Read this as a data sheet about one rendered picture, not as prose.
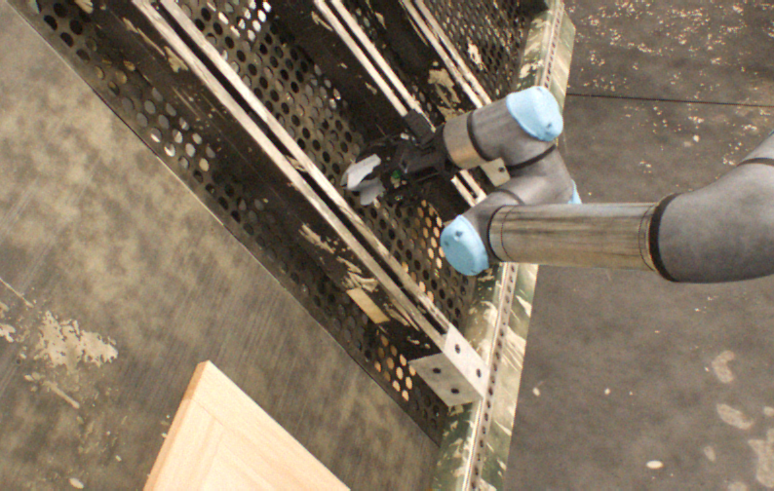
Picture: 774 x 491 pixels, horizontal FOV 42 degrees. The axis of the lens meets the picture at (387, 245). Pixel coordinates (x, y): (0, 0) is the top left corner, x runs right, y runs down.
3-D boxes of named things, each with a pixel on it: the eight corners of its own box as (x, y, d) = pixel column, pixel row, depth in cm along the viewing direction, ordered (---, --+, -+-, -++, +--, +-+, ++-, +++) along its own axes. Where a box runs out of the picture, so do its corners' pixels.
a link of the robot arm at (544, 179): (509, 249, 141) (476, 181, 138) (560, 209, 146) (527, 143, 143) (547, 246, 134) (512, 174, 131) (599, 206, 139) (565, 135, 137)
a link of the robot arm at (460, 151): (471, 99, 141) (500, 141, 145) (444, 111, 143) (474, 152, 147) (462, 132, 136) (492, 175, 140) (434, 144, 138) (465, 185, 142)
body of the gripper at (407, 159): (364, 176, 143) (434, 149, 137) (378, 139, 149) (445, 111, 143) (394, 212, 147) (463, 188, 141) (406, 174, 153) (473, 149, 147)
